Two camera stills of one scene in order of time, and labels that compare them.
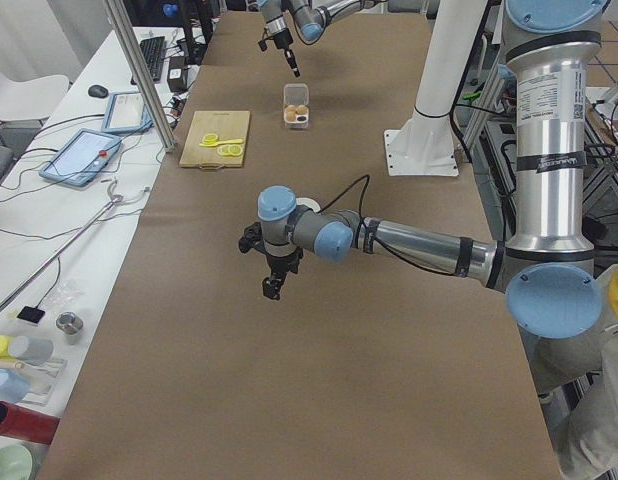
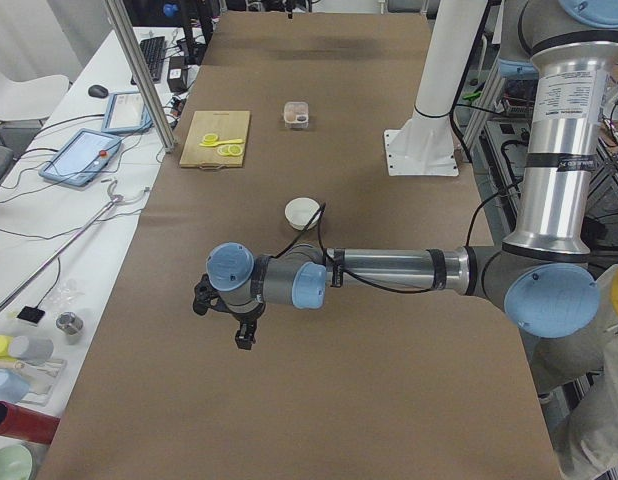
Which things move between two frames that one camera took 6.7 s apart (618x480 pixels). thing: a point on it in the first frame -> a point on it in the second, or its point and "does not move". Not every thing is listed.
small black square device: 31,314 does not move
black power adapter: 177,74 does not move
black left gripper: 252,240 -> 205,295
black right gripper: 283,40 -> 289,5
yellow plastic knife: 209,144 does not move
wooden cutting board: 226,125 does not move
